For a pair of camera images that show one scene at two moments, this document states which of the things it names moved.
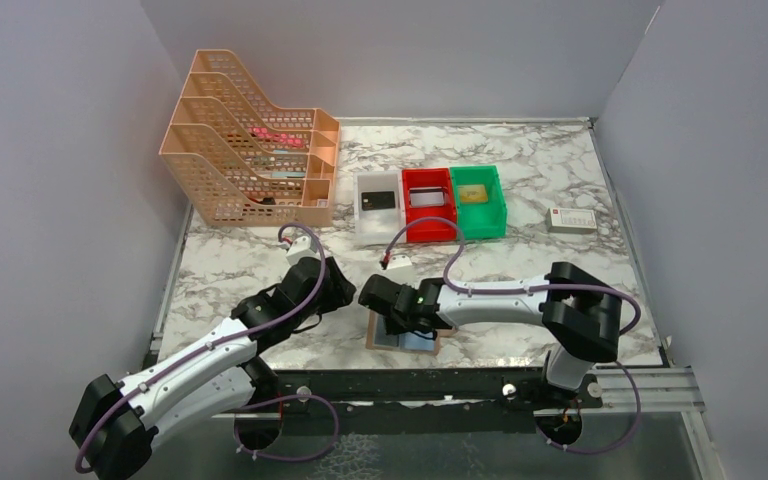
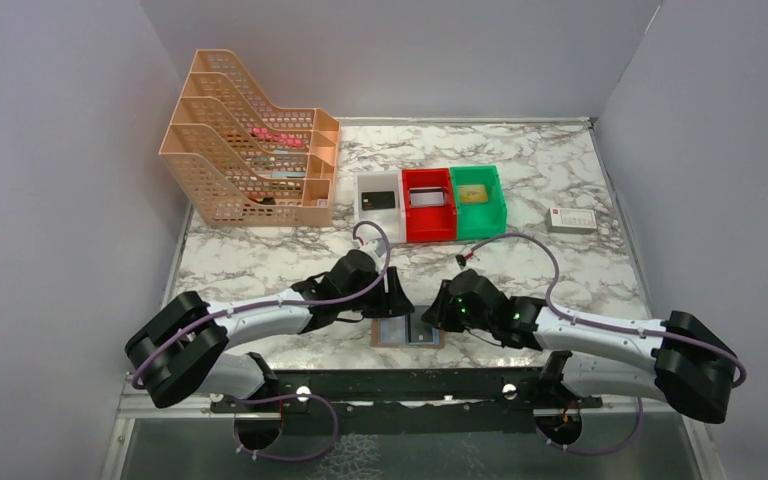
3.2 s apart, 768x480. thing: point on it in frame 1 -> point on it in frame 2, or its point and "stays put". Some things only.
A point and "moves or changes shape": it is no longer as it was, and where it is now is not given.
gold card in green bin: [473, 193] stays put
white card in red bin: [426, 196] stays put
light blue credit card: [413, 342] moves or changes shape
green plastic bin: [481, 211] stays put
